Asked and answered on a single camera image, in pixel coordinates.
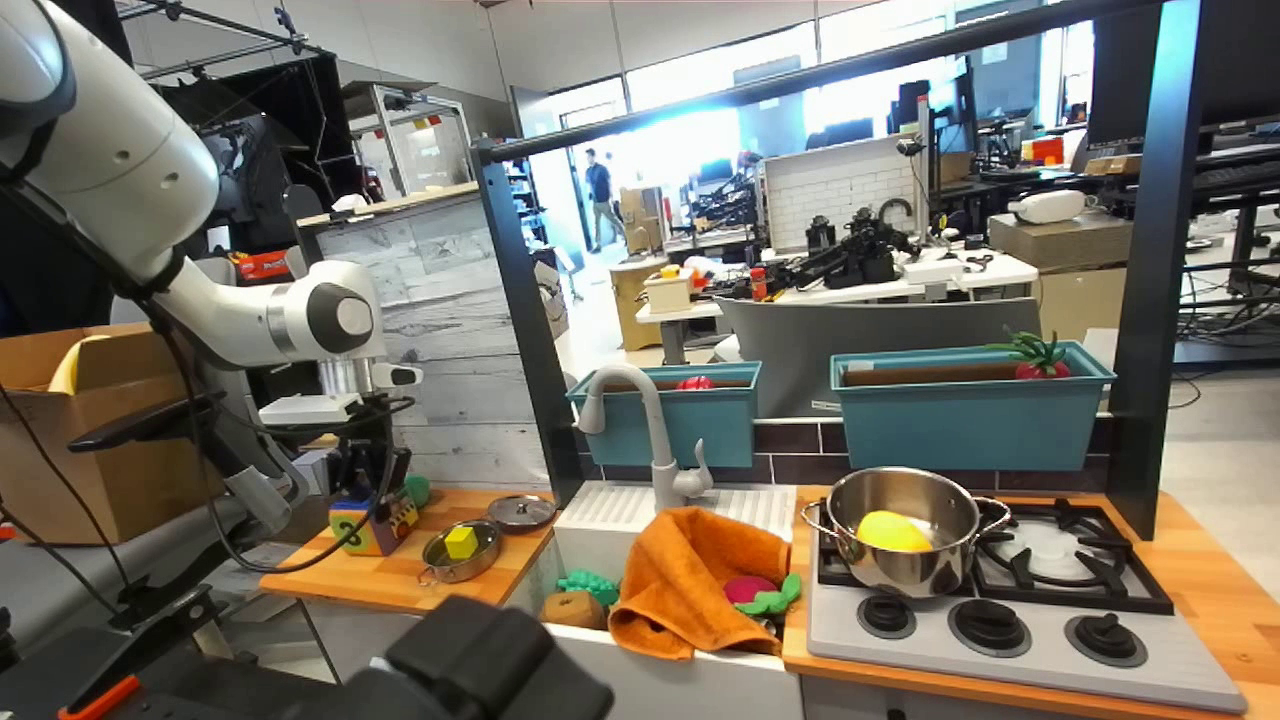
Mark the brown plush toy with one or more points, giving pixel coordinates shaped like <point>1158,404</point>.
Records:
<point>574,610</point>

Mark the black perforated breadboard table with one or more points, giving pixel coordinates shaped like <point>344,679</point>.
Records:
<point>264,694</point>

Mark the yellow toy lemon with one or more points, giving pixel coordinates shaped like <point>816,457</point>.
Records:
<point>895,535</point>

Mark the grey curved desk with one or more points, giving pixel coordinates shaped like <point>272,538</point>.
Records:
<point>866,347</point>

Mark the red green toy plant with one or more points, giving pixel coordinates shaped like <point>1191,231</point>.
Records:
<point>1043,359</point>

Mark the brown cardboard box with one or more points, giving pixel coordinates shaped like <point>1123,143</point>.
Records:
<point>83,464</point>

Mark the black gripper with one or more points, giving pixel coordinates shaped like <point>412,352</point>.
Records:
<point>370,442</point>

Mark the grey toy stove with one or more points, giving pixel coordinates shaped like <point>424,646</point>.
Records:
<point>934,664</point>

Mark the shelf with storage bins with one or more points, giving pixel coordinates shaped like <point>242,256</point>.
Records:
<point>402,143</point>

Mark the black padded object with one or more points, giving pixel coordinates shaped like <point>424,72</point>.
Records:
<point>493,660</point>

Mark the person in blue shirt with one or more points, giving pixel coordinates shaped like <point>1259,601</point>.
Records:
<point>600,184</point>

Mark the white toy sink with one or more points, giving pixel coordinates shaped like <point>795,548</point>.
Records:
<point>607,510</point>

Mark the green plush ball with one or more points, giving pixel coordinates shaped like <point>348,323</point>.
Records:
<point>416,494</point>

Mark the dark brick backsplash strip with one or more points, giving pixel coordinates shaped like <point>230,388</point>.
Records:
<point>801,442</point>

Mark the green plush vegetable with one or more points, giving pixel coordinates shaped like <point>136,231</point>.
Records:
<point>777,601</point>

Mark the orange black bar clamp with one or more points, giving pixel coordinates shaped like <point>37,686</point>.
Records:
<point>107,698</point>

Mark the orange cloth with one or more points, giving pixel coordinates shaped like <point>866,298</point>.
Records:
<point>680,585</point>

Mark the small metal lid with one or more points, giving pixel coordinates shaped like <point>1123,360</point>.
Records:
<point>520,510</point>

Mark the grey toy faucet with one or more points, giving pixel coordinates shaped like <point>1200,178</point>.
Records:
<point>661,442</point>

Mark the large teal planter box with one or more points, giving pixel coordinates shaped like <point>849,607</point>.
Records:
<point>960,423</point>

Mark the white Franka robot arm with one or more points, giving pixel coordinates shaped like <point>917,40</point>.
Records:
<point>122,161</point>

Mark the steel cooking pot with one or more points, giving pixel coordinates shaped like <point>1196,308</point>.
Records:
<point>934,496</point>

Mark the colourful number plush cube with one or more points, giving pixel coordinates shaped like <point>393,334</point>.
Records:
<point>380,538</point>

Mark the small metal bowl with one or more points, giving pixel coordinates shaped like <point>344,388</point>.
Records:
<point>443,562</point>

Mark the wooden kitchen countertop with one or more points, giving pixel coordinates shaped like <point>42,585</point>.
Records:
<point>344,573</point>

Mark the grey stone wall panel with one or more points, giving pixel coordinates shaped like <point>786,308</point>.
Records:
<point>424,294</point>

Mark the pink plush toy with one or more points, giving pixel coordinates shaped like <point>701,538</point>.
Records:
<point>744,591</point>

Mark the yellow toy block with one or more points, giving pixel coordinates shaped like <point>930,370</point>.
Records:
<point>462,540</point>

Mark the red case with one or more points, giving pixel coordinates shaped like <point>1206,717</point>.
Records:
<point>264,267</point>

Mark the black metal kitchen frame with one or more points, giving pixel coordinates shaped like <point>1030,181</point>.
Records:
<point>1152,267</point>

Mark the teal green plush toy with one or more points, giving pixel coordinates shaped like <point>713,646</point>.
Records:
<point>586,585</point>

